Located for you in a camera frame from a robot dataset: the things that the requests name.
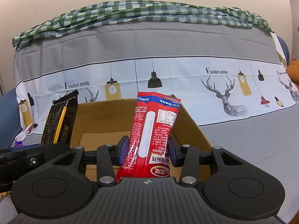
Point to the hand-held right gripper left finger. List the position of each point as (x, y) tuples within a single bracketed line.
[(123, 149)]

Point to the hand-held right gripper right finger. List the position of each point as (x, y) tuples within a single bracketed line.
[(172, 150)]

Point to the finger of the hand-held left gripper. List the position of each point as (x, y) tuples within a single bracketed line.
[(23, 156)]

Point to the red snack packet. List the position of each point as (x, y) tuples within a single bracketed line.
[(142, 126)]

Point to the cardboard box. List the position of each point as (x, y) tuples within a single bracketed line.
[(98, 123)]

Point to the black snack packet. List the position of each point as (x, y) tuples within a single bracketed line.
[(67, 121)]

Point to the small black object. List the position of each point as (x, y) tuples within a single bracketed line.
[(34, 126)]

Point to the grey printed cloth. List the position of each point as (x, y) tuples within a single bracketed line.
[(163, 42)]

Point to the green checked cloth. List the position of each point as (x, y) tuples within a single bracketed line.
[(140, 11)]

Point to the orange plush toy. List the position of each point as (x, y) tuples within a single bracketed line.
[(293, 71)]

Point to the pale patterned cloth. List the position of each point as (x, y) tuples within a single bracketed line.
[(280, 49)]

